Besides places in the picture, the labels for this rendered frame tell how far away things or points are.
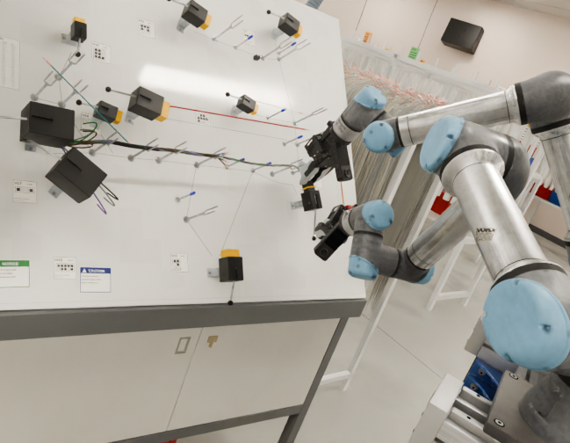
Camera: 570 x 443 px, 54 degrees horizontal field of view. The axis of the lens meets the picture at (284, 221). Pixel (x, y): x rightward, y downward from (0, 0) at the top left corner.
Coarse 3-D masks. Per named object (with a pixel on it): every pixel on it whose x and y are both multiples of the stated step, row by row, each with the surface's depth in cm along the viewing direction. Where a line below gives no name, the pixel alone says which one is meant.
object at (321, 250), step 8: (336, 224) 151; (328, 232) 152; (336, 232) 151; (328, 240) 151; (336, 240) 151; (344, 240) 151; (320, 248) 152; (328, 248) 152; (336, 248) 152; (320, 256) 152; (328, 256) 153
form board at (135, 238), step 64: (0, 0) 126; (64, 0) 136; (128, 0) 148; (256, 0) 179; (64, 64) 133; (128, 64) 144; (192, 64) 158; (256, 64) 174; (320, 64) 194; (0, 128) 120; (128, 128) 141; (192, 128) 154; (256, 128) 169; (320, 128) 188; (0, 192) 118; (64, 192) 127; (128, 192) 137; (256, 192) 164; (320, 192) 182; (0, 256) 116; (64, 256) 124; (128, 256) 134; (192, 256) 146; (256, 256) 160
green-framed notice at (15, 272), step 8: (0, 264) 115; (8, 264) 116; (16, 264) 117; (24, 264) 118; (0, 272) 115; (8, 272) 116; (16, 272) 117; (24, 272) 118; (0, 280) 115; (8, 280) 116; (16, 280) 117; (24, 280) 118
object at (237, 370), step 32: (320, 320) 183; (224, 352) 164; (256, 352) 172; (288, 352) 181; (320, 352) 192; (192, 384) 162; (224, 384) 170; (256, 384) 180; (288, 384) 190; (192, 416) 169; (224, 416) 177
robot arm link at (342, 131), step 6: (336, 120) 154; (342, 120) 152; (336, 126) 154; (342, 126) 152; (336, 132) 154; (342, 132) 153; (348, 132) 152; (354, 132) 152; (360, 132) 154; (342, 138) 154; (348, 138) 154; (354, 138) 155
